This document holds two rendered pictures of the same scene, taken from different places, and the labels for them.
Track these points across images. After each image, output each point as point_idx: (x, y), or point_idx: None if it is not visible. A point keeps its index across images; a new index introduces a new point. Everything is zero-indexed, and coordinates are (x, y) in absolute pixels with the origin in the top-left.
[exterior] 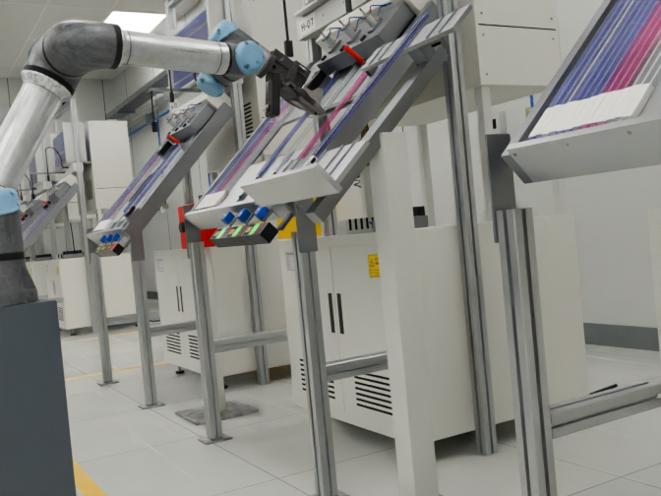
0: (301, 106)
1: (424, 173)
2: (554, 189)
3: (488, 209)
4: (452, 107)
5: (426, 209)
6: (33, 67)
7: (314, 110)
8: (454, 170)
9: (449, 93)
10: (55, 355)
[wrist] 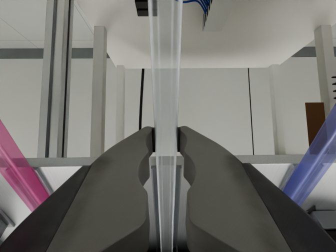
0: (211, 177)
1: (275, 110)
2: (121, 83)
3: (99, 37)
4: (44, 130)
5: (275, 79)
6: None
7: (182, 147)
8: (56, 50)
9: (49, 151)
10: None
